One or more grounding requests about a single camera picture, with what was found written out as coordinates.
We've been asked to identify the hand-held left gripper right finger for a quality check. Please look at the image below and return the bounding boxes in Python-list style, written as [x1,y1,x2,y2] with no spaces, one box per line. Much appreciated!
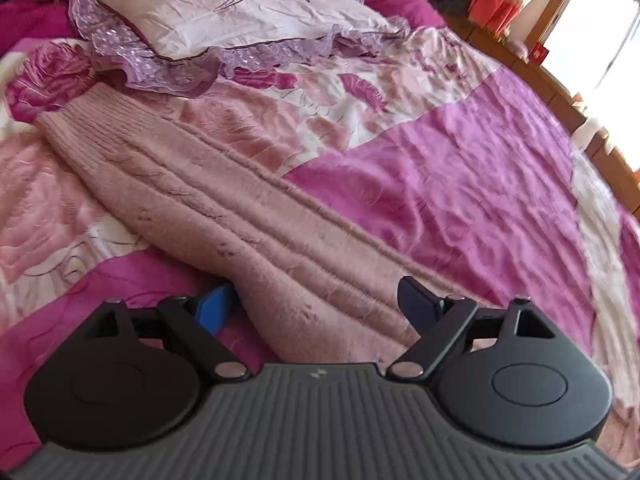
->
[385,275,557,381]

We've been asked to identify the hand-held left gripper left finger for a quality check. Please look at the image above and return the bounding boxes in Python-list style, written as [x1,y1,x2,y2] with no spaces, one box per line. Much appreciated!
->
[92,282,252,381]

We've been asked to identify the pink knitted sweater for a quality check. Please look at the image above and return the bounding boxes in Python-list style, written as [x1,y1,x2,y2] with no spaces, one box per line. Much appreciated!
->
[35,82,501,363]

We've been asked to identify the pink floral bedspread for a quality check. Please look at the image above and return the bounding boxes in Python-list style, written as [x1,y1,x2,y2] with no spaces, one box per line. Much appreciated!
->
[0,0,640,471]

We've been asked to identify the magenta pillow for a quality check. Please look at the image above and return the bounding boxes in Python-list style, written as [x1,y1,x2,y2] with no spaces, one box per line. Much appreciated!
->
[357,0,447,28]

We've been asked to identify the lilac lace-trimmed pillow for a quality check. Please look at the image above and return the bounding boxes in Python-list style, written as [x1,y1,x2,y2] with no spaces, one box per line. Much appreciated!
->
[67,0,416,98]

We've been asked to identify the window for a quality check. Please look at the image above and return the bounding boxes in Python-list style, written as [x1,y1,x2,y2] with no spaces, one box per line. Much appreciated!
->
[540,0,640,171]

